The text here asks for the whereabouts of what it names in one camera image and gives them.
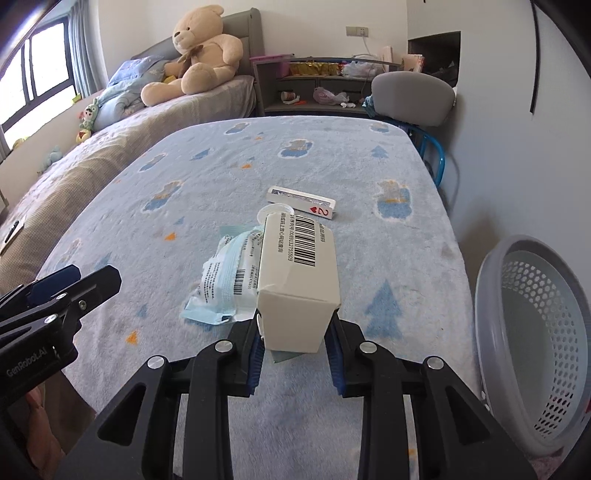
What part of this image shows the person left hand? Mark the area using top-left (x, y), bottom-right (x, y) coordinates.
top-left (24, 372), bottom-right (96, 479)

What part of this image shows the wall power socket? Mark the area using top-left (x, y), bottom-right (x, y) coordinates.
top-left (346, 26), bottom-right (369, 38)

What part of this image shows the blue folded quilt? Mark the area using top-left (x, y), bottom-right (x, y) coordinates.
top-left (90, 55), bottom-right (167, 132)

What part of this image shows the grey perforated trash basket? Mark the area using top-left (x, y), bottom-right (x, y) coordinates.
top-left (475, 235), bottom-right (590, 458)

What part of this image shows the white round lid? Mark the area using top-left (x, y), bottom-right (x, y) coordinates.
top-left (256, 204), bottom-right (297, 227)

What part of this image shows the playing card box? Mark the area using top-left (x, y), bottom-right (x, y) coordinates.
top-left (266, 186), bottom-right (335, 219)

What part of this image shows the beige teddy bear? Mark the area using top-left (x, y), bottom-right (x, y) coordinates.
top-left (140, 5), bottom-right (243, 107)

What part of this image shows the green white carton box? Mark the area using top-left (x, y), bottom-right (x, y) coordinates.
top-left (256, 212), bottom-right (341, 363)

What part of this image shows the grey bedside shelf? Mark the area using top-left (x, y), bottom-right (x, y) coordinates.
top-left (252, 56), bottom-right (402, 118)

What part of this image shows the blue child chair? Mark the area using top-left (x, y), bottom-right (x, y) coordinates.
top-left (390, 120), bottom-right (447, 188)

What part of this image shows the grey bed headboard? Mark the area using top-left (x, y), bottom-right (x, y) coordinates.
top-left (132, 8), bottom-right (264, 76)

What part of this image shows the small green plush doll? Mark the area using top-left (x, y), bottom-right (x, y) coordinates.
top-left (76, 99), bottom-right (99, 144)

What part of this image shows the light blue wipes packet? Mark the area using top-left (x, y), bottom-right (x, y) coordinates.
top-left (181, 226), bottom-right (263, 326)

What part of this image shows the pink storage box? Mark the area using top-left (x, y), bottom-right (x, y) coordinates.
top-left (249, 54), bottom-right (294, 78)

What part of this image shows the beige bed sheet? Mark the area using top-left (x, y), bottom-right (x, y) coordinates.
top-left (1, 75), bottom-right (256, 294)

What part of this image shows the grey chair backrest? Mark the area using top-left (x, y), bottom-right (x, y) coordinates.
top-left (372, 71), bottom-right (456, 127)

